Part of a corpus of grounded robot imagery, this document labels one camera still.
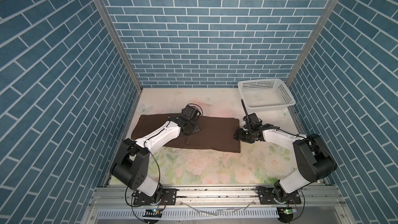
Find brown trousers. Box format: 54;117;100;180
131;113;240;153

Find white plastic laundry basket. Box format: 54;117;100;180
238;78;296;112

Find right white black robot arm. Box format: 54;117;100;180
234;124;337;204

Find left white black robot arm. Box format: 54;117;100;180
110;117;200;199

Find right green circuit board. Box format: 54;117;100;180
278;207;297;215

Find green circuit board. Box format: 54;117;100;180
143;208;163;219
278;207;297;215

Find left green circuit board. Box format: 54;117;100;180
143;208;163;219

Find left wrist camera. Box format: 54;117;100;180
180;105;201;122

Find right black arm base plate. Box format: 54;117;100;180
255;186;302;205

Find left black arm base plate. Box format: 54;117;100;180
133;188;177;206

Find white slotted cable duct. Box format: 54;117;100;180
96;207;279;220

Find aluminium front rail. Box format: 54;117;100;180
83;184;354;224

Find right aluminium corner post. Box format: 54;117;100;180
284;0;355;88

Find aluminium corner post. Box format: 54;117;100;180
92;0;142;93
284;0;355;88

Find left aluminium corner post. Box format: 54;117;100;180
92;0;142;93

